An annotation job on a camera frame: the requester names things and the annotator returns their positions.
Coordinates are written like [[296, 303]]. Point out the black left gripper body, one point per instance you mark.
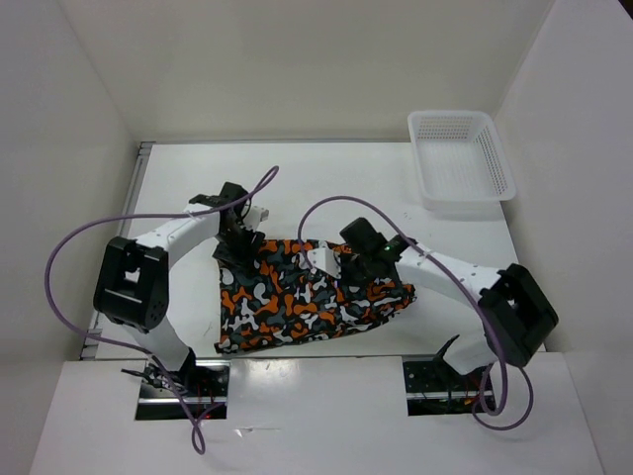
[[233, 245]]

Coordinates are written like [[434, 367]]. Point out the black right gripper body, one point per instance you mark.
[[355, 271]]

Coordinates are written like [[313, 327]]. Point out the orange camouflage shorts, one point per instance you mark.
[[279, 301]]

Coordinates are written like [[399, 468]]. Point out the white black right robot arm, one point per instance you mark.
[[516, 315]]

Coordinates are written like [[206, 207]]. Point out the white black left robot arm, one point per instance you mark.
[[132, 289]]

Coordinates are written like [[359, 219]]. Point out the white plastic basket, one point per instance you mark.
[[460, 160]]

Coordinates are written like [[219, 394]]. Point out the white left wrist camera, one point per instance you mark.
[[254, 217]]

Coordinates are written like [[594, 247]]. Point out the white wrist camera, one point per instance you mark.
[[254, 217], [325, 260]]

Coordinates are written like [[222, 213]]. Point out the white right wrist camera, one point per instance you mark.
[[325, 260]]

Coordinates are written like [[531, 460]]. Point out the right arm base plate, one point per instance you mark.
[[435, 389]]

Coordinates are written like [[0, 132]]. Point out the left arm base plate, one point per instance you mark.
[[206, 399]]

